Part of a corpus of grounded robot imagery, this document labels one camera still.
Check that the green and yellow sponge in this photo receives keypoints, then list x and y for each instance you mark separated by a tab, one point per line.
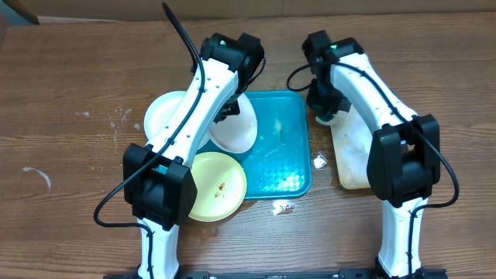
323	122

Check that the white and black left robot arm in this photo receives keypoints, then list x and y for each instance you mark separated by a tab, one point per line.
158	183

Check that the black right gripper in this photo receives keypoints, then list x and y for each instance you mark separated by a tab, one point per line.
318	103

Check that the teal plastic serving tray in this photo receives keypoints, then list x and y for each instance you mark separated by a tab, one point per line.
279	163

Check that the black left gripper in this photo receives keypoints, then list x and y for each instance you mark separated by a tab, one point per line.
233	111

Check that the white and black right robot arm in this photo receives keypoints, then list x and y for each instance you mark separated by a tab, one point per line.
402	164

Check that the white plate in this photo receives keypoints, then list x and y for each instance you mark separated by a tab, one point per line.
236	133
158	114

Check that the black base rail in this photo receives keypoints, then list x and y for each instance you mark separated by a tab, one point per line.
345	273

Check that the yellow-green plate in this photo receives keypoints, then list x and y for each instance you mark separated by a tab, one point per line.
221	184

